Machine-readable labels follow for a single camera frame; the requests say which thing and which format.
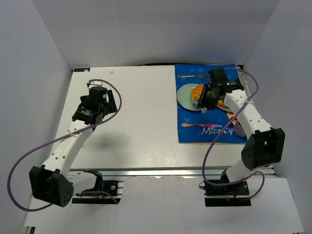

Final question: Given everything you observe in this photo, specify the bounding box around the bread roll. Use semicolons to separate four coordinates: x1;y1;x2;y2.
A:
191;84;204;102
217;100;227;107

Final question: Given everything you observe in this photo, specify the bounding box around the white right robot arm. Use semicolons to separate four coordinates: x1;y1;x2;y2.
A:
191;81;285;186

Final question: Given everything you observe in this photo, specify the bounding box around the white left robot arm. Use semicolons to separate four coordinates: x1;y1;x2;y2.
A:
29;86;117;207

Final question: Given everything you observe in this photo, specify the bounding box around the green floral plate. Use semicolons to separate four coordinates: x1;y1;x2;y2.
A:
176;83;200;111

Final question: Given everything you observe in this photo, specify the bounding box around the red and teal plate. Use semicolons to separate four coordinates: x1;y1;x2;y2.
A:
217;100;231;112

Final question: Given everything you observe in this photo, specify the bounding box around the gold fork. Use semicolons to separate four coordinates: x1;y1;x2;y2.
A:
177;74;208;78

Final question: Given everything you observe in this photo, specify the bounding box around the blue Mickey placemat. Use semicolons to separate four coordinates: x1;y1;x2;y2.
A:
175;64;239;143

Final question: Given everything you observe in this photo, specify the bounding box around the blue table label sticker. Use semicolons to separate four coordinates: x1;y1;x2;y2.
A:
73;68;91;72

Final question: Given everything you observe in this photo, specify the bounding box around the purple mug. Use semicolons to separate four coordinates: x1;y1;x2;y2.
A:
232;119;246;137

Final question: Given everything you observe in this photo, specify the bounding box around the gold handled knife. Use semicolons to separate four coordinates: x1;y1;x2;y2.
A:
181;123;223;128

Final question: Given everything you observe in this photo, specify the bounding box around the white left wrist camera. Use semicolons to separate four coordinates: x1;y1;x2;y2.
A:
86;79;103;89

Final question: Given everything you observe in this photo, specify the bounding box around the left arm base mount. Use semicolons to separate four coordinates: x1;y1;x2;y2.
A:
68;170;123;205

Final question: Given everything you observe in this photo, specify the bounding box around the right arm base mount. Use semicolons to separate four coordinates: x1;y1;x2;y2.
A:
199;181;252;207

